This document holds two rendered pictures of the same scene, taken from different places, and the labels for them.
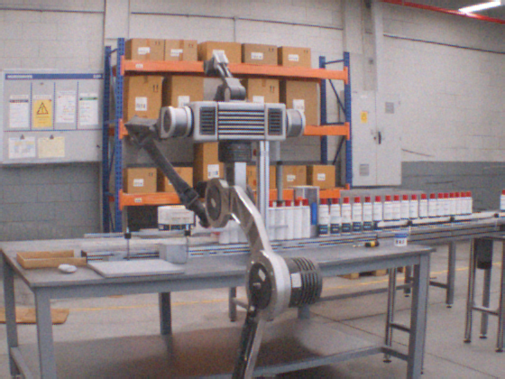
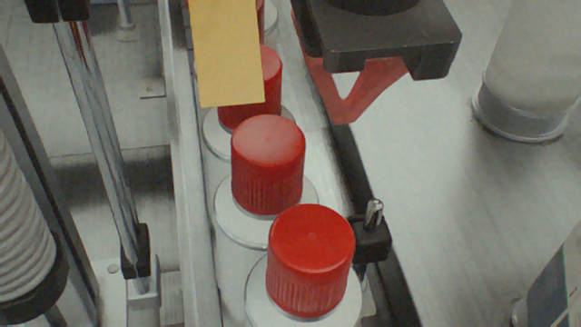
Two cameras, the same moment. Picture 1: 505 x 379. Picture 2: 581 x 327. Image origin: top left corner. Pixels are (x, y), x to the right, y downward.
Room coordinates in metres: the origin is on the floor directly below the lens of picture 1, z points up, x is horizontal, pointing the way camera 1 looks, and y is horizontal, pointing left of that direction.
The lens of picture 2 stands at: (3.64, -0.20, 1.27)
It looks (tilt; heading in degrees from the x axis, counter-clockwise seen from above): 49 degrees down; 103
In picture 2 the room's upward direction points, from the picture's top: 4 degrees clockwise
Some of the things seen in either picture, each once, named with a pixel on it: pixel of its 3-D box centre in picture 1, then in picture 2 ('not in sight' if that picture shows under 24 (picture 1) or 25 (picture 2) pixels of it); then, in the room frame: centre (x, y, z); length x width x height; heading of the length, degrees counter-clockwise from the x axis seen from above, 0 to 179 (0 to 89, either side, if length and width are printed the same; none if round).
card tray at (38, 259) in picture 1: (50, 258); not in sight; (3.08, 0.95, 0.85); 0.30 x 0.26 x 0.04; 118
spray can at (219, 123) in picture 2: not in sight; (250, 191); (3.57, 0.01, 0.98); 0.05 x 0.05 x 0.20
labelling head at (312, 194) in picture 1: (304, 211); not in sight; (3.82, -0.27, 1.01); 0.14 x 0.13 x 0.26; 118
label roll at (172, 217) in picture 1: (175, 220); not in sight; (3.93, 0.43, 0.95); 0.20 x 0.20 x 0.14
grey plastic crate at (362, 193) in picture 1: (381, 204); not in sight; (5.60, -1.04, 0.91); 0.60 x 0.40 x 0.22; 120
